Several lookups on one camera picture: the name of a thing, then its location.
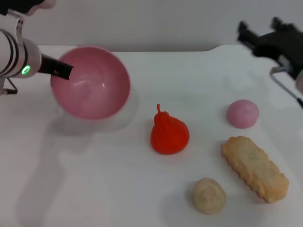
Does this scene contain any golden fried cutlet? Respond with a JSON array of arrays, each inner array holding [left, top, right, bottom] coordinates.
[[221, 136, 290, 204]]

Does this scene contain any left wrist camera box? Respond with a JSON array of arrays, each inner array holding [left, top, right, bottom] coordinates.
[[0, 0, 57, 16]]

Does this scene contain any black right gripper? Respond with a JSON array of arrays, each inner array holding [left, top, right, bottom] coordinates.
[[237, 17, 303, 79]]

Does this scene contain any orange toy pear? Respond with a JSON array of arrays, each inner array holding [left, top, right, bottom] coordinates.
[[150, 103, 190, 156]]

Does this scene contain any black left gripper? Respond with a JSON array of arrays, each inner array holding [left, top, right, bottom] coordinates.
[[38, 53, 74, 81]]

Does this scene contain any pink round bun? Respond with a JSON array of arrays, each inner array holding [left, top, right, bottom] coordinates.
[[226, 99, 260, 129]]

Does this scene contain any beige swirl bun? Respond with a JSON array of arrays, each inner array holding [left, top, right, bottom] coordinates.
[[191, 177, 227, 215]]

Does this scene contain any pink plastic bowl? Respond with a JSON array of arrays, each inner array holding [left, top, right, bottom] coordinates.
[[50, 46, 132, 120]]

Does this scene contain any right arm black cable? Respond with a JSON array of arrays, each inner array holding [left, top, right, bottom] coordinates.
[[269, 65, 303, 107]]

